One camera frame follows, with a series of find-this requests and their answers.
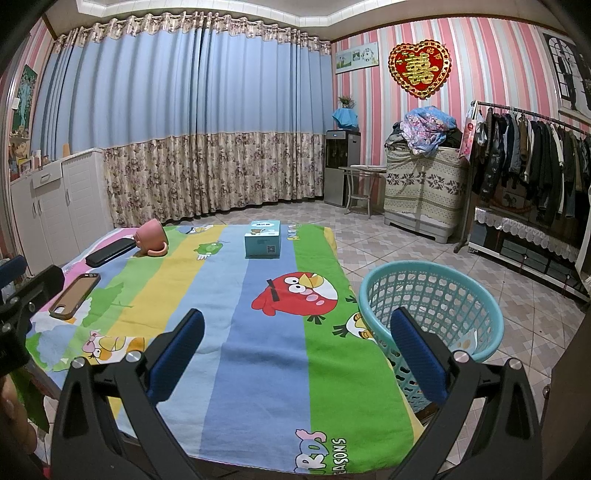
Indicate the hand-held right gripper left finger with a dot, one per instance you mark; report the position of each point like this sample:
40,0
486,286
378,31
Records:
178,355

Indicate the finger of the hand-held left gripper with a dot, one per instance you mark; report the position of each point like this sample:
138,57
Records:
11,271
44,288

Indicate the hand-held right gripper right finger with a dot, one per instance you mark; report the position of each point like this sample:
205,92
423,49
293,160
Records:
418,355

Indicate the illustrated paper leaflet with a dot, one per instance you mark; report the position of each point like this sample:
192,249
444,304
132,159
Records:
465,341

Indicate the teal plastic basket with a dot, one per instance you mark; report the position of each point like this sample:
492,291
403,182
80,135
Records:
434,295

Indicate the person's left hand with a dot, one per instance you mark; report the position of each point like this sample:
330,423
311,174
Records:
11,415

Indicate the tan phone case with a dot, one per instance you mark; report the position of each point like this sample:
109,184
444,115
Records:
74,297

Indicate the black rectangular case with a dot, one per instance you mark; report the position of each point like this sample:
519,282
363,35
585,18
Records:
111,251

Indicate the white cabinet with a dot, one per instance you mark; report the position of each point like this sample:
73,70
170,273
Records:
69,207

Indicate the cartoon bird printed blanket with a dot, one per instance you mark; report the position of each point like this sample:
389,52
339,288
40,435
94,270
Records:
268,360

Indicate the pink pig mug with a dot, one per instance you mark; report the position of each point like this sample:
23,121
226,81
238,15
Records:
152,235

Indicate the small tan box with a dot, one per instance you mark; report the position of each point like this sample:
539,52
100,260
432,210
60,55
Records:
66,151

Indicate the teal tissue box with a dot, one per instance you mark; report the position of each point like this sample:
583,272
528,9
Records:
263,242

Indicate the low storage shelf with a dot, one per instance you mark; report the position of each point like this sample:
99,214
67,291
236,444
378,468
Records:
526,258

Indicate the cloth covered cabinet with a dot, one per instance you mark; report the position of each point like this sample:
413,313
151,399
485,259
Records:
425,194

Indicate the white lace cloth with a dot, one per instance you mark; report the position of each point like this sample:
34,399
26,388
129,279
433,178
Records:
526,228

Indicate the small round table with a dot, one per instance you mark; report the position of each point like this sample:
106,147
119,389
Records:
364,168

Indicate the grey water dispenser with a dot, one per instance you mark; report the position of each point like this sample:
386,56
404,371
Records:
341,170

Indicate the pink hanging bag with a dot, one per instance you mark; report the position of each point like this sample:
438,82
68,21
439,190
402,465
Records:
468,136

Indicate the row of hanging clothes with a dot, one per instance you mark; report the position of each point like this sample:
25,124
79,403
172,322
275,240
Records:
531,157

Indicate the pile of clothes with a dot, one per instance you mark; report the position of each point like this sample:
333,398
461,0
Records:
425,127

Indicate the blue and floral curtain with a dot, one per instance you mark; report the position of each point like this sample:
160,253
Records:
184,106

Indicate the blue bottle cover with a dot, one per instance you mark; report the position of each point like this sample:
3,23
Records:
346,119

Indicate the small potted plant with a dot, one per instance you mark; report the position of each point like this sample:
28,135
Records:
346,102

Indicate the metal clothes rack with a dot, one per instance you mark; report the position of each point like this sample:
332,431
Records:
521,110

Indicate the black and white framed picture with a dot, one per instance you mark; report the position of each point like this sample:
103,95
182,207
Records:
565,69

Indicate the wall poster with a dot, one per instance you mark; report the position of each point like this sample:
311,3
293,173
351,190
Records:
25,99

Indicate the red heart wall decoration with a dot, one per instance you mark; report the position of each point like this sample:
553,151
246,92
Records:
418,69

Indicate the wall calendar picture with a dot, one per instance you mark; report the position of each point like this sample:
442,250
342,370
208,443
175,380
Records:
356,57

